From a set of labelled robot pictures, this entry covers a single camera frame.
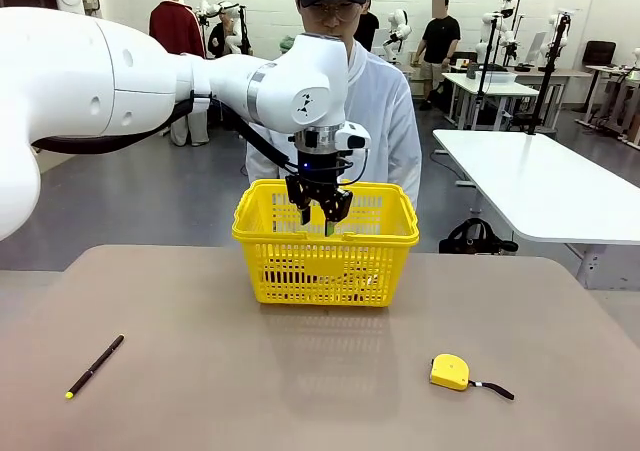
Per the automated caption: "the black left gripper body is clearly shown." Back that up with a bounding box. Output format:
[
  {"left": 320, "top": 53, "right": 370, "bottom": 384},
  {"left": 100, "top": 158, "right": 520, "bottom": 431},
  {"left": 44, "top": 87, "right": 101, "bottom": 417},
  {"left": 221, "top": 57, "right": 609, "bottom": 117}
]
[{"left": 287, "top": 150, "right": 351, "bottom": 190}]

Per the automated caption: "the person's left forearm white sleeve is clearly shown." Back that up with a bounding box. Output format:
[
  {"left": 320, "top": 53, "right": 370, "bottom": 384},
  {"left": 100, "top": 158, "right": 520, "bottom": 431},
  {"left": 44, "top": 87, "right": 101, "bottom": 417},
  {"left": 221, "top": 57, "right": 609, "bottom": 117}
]
[{"left": 387, "top": 135, "right": 424, "bottom": 212}]

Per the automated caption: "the yellow plastic shopping basket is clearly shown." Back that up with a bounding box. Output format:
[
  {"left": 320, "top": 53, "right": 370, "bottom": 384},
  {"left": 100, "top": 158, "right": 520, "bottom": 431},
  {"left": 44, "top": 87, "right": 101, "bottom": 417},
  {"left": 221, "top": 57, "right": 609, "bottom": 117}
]
[{"left": 231, "top": 179, "right": 420, "bottom": 308}]

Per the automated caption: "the person in white coat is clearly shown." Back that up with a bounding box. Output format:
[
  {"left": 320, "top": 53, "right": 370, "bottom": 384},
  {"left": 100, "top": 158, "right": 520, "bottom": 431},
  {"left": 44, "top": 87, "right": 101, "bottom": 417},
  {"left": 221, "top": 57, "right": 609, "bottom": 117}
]
[{"left": 244, "top": 0, "right": 424, "bottom": 212}]

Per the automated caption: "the person in dark shirt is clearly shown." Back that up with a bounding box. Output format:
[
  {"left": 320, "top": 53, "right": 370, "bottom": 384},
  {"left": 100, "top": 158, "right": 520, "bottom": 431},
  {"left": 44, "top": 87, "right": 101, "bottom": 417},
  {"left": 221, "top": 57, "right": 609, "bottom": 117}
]
[{"left": 353, "top": 0, "right": 381, "bottom": 52}]

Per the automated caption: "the person in black t-shirt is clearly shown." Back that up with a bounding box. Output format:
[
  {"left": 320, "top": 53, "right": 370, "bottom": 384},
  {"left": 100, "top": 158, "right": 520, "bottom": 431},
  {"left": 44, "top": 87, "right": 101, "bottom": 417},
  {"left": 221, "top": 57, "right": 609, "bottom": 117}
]
[{"left": 416, "top": 0, "right": 462, "bottom": 111}]

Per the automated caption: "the person in red jacket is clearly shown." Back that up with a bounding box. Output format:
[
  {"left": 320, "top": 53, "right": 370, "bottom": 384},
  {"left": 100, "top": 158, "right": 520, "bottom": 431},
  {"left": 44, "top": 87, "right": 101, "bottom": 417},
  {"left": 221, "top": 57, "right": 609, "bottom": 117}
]
[{"left": 148, "top": 0, "right": 212, "bottom": 147}]

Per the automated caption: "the black bag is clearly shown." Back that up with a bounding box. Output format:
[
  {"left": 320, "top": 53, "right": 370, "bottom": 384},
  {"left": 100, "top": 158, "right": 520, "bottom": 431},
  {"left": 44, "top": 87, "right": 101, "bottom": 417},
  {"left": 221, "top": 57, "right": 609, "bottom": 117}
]
[{"left": 438, "top": 217, "right": 520, "bottom": 256}]

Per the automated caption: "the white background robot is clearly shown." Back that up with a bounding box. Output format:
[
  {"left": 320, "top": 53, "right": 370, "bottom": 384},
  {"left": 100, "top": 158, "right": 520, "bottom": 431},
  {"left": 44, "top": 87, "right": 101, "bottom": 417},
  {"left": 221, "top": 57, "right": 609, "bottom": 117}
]
[
  {"left": 547, "top": 10, "right": 574, "bottom": 62},
  {"left": 197, "top": 0, "right": 251, "bottom": 57},
  {"left": 382, "top": 8, "right": 414, "bottom": 62},
  {"left": 474, "top": 10, "right": 519, "bottom": 65}
]

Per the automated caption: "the small white table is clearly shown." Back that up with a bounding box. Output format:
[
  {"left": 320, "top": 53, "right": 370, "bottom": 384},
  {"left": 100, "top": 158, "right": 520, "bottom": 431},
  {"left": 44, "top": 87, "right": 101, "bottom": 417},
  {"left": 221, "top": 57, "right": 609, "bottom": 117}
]
[
  {"left": 441, "top": 70, "right": 541, "bottom": 131},
  {"left": 514, "top": 65, "right": 594, "bottom": 122}
]

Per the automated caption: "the large white table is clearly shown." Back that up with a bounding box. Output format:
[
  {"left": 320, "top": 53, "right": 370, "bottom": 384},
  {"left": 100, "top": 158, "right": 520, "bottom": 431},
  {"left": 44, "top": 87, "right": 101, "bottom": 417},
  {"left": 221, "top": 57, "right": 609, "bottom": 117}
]
[{"left": 432, "top": 129, "right": 640, "bottom": 292}]

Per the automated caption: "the computer monitor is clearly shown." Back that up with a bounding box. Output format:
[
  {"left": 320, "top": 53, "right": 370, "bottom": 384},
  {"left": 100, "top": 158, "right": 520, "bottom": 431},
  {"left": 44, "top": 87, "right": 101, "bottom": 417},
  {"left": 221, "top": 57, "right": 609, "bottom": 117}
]
[{"left": 529, "top": 30, "right": 549, "bottom": 65}]

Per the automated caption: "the black pen yellow tip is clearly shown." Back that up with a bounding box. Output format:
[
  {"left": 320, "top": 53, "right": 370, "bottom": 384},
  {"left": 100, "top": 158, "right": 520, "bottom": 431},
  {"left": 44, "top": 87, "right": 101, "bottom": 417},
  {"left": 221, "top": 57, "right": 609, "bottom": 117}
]
[{"left": 64, "top": 334, "right": 126, "bottom": 400}]

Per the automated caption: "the black office chair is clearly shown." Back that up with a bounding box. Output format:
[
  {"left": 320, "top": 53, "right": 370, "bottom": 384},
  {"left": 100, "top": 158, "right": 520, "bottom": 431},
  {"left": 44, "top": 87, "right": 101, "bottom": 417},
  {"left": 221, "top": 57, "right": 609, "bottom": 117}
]
[{"left": 582, "top": 40, "right": 617, "bottom": 115}]

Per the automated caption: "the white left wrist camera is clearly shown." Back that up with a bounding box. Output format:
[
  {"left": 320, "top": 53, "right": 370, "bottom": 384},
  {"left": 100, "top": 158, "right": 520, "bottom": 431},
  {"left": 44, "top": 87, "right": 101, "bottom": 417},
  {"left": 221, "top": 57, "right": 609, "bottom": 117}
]
[{"left": 333, "top": 122, "right": 373, "bottom": 151}]

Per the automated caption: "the black left arm hose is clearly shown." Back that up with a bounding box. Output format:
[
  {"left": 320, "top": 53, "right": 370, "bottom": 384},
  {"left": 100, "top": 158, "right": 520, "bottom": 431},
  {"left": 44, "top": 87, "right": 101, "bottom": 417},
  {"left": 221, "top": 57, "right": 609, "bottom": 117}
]
[{"left": 29, "top": 95, "right": 301, "bottom": 175}]

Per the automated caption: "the black camera stand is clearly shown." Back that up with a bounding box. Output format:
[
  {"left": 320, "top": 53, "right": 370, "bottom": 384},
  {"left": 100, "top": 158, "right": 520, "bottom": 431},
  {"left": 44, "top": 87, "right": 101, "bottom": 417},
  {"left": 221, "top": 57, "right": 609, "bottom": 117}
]
[
  {"left": 477, "top": 15, "right": 501, "bottom": 127},
  {"left": 527, "top": 13, "right": 574, "bottom": 137}
]

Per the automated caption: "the yellow tape measure black strap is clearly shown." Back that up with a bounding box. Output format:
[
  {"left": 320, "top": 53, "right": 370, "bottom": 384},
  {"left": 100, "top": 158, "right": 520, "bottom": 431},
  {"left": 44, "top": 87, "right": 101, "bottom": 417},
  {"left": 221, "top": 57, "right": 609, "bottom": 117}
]
[{"left": 428, "top": 353, "right": 515, "bottom": 401}]

